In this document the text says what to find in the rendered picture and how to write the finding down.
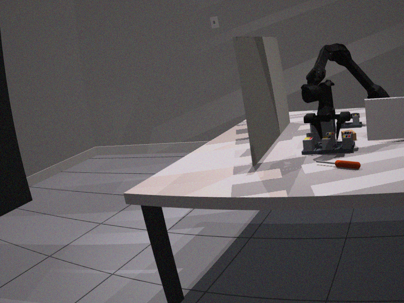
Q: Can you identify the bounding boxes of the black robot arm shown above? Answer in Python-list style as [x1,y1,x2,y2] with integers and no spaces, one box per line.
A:
[301,43,390,122]

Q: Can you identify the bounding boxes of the red-handled screwdriver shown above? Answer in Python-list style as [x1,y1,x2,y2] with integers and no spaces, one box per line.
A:
[316,160,361,169]

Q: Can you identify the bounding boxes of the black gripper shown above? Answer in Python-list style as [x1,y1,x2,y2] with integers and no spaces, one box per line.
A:
[304,99,351,139]

